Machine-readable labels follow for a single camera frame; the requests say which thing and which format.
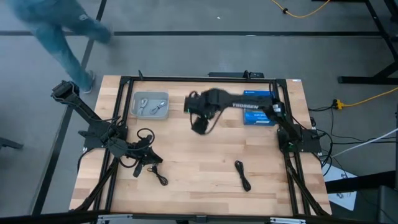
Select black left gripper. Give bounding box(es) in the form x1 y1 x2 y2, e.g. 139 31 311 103
129 141 164 179

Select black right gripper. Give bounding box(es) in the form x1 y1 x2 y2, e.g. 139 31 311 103
183 88 225 136

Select white braided USB-C cable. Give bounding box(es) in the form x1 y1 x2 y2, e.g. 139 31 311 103
139 97 149 116
149 99 168 115

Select black bar behind table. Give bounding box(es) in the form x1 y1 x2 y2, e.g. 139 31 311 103
207 70 265 79

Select blue game controller box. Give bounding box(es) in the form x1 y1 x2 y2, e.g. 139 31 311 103
242 90 279 127

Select grey plastic bin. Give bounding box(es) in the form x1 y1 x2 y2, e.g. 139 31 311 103
129 90 170 121

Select black front crossbar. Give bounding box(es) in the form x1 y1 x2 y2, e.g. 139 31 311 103
0 210 398 224

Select dark furniture foot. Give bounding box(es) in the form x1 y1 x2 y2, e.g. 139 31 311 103
0 136 24 151

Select white printed paper sheet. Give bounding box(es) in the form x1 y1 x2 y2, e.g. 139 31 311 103
322 164 358 212

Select black floor beam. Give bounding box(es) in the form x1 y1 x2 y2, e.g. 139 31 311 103
325 170 396 194

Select person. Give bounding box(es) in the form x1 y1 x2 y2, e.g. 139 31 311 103
6 0 113 95

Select dark grey chair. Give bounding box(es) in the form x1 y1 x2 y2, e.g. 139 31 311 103
376 185 398 224

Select black table legs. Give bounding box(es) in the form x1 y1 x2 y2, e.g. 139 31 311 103
338 0 398 85

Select black aluminium table frame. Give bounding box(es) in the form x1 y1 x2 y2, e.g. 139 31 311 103
70 70 332 218

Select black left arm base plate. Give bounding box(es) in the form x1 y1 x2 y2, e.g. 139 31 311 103
77 124 129 150

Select black coiled USB-C cable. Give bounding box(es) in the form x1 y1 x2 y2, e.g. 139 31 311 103
234 160 252 192

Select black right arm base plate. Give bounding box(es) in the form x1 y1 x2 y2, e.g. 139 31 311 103
277 127 322 153

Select black power cables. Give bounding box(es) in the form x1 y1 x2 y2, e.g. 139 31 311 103
307 105 398 177

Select yellow cord with plug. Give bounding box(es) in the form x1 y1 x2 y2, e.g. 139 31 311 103
333 87 398 110

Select yellow extension cord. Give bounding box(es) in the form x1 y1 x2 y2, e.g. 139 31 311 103
269 0 331 19

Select white floor cable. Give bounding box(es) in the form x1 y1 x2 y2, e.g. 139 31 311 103
331 128 398 157

